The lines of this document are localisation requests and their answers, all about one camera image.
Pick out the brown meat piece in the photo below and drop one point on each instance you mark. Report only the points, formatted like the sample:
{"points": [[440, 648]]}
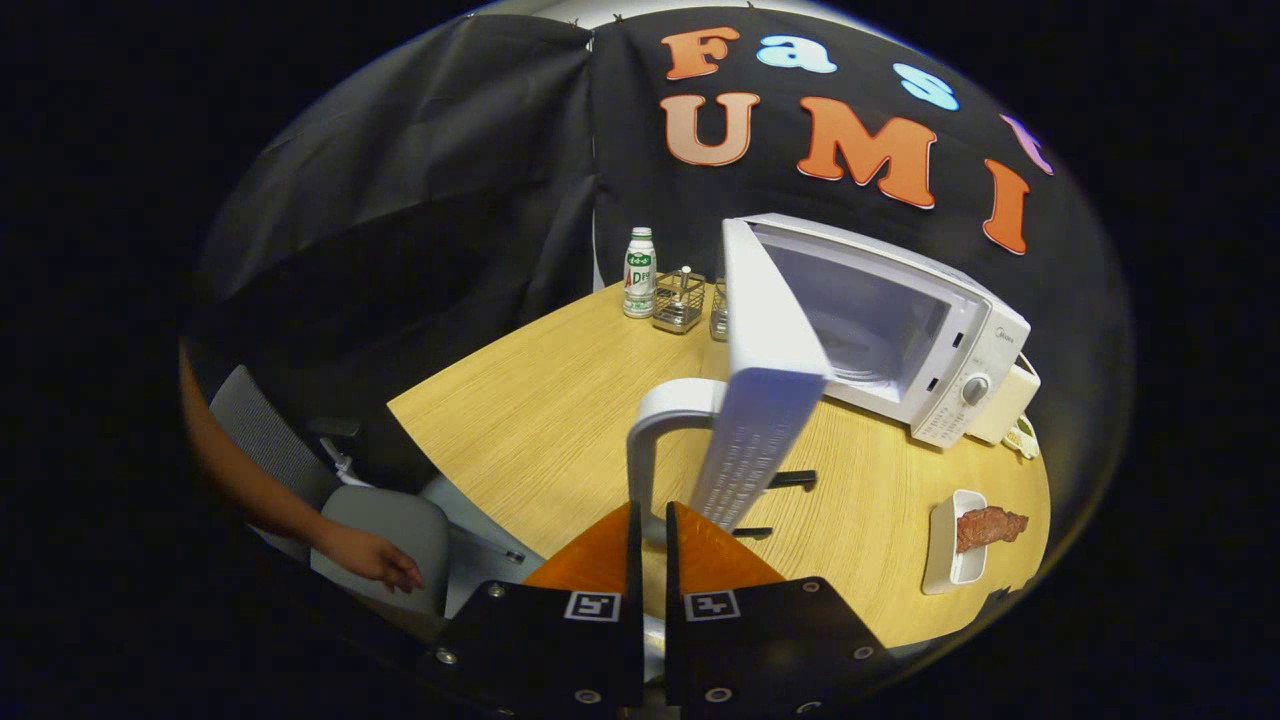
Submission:
{"points": [[985, 527]]}

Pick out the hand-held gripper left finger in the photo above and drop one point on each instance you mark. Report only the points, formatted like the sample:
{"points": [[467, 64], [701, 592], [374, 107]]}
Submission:
{"points": [[635, 560]]}

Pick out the cream toaster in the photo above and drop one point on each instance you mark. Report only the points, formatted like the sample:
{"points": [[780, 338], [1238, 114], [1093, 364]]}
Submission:
{"points": [[1005, 405]]}

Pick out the grey office chair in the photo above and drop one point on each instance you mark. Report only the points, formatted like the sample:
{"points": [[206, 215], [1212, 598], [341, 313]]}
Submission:
{"points": [[395, 530]]}

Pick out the white ribbed tray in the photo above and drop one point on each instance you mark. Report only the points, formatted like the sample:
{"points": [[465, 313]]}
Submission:
{"points": [[942, 555]]}

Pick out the white green-label drink bottle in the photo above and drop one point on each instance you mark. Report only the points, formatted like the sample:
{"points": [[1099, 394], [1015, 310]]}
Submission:
{"points": [[640, 280]]}

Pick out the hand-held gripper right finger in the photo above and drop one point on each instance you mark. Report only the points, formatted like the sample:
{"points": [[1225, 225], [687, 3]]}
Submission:
{"points": [[671, 560]]}

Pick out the small white divided dish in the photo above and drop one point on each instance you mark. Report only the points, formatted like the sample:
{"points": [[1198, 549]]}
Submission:
{"points": [[1022, 438]]}

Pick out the white microwave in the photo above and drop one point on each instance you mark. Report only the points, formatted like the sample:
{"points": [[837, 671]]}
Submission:
{"points": [[780, 330]]}

